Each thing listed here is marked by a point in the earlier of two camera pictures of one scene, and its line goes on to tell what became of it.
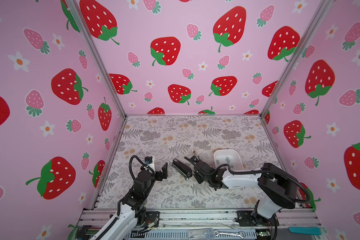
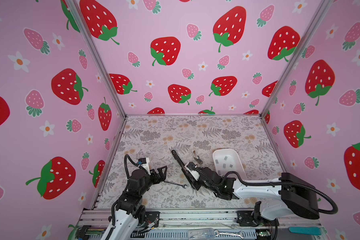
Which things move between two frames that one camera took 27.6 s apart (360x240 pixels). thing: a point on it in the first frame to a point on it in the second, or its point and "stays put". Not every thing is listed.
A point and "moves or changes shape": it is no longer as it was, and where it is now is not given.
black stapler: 184,170 moves or changes shape
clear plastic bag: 205,233 stays put
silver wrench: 241,234 stays put
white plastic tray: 231,157 stays put
